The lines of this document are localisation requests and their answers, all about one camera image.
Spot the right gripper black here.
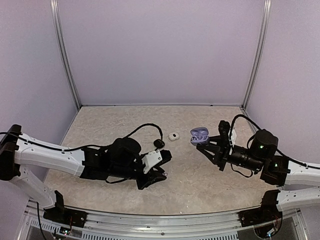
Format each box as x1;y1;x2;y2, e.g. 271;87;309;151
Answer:
197;135;265;173

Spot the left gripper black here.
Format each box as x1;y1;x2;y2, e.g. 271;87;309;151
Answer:
110;154;167;191

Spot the blue-grey earbud case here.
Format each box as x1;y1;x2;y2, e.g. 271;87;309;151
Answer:
190;127;209;146

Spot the black earbud charging case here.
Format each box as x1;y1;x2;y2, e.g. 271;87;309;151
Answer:
153;139;165;149

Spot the white earbud charging case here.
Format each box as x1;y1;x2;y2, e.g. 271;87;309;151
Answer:
168;132;180;141

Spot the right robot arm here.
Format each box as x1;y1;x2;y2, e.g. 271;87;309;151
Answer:
190;127;320;222

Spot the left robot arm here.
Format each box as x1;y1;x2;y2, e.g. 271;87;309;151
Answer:
0;124;172;223

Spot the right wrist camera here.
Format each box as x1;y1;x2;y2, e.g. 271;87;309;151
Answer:
218;120;237;150

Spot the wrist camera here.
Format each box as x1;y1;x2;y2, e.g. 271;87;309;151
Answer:
218;120;237;150
142;149;172;174

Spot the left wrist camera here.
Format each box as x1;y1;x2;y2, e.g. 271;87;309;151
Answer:
142;149;172;174

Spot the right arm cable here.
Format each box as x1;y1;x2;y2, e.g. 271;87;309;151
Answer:
230;114;261;133

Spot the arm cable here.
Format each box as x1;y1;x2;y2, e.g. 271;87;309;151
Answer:
124;123;165;143
230;114;261;133

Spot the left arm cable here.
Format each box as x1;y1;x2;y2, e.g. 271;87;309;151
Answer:
124;123;165;143

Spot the front aluminium rail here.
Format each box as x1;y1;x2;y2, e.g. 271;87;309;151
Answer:
17;197;310;240

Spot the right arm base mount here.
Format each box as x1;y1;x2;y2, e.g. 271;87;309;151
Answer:
238;189;283;227

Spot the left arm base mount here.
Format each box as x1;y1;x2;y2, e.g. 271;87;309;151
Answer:
43;190;88;228

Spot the right aluminium frame post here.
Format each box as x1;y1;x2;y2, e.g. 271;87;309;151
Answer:
242;0;272;111

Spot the aluminium frame post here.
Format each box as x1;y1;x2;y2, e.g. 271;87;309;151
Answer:
242;0;272;111
49;0;82;111

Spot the left aluminium frame post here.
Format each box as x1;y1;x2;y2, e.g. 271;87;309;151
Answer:
49;0;82;111

